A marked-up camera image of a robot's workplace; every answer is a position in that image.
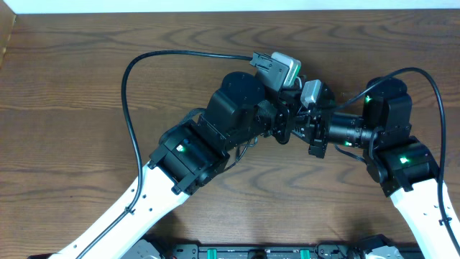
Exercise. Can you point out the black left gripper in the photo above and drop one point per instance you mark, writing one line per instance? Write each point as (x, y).
(292, 102)

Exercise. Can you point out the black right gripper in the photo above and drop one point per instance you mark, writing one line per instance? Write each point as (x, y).
(313, 132)

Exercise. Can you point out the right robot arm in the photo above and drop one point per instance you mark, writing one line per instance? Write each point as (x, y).
(400, 163)

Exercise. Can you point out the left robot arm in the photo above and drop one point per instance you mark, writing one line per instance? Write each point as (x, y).
(188, 156)

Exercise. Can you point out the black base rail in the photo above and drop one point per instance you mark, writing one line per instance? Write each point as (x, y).
(377, 246)

